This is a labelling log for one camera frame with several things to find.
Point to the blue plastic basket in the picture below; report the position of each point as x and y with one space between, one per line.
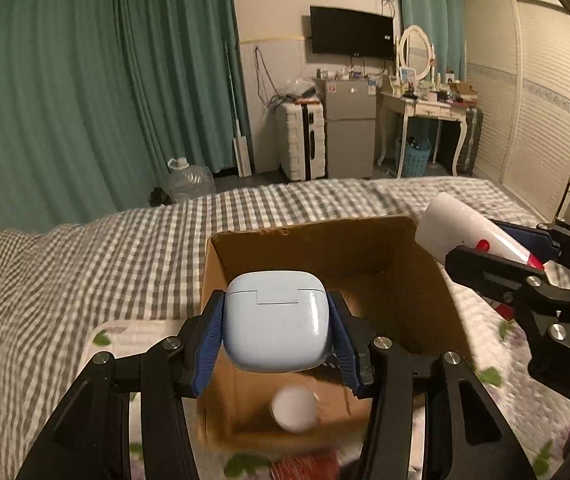
416 157

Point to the white cylindrical bottle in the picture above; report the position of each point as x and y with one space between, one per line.
294 409

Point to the white dressing table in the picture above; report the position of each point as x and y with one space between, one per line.
408 109

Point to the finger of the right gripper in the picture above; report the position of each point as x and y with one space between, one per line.
517 285
547 241

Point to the oval white mirror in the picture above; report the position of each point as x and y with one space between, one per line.
415 54

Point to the green right curtain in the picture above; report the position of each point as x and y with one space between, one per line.
443 22

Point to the black wall television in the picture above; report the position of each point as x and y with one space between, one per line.
353 33

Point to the white suitcase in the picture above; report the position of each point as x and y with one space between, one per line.
301 138

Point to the grey small refrigerator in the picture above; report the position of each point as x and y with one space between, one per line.
350 113

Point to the large green curtain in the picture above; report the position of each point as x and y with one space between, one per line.
97 95

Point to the clear water jug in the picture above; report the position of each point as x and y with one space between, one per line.
187 181

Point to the grey checkered blanket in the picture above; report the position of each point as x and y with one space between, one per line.
147 264

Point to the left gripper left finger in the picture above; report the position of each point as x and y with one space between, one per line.
87 435

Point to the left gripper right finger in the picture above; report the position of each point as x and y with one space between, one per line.
465 436

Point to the white flat mop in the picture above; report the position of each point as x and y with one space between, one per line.
240 146

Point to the brown cardboard box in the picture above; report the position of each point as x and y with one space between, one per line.
383 276

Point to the light blue earbuds case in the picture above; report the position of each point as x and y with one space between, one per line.
276 322

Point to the white red tube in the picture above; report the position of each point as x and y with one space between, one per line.
449 223

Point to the white louvered wardrobe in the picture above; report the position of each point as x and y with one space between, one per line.
517 55

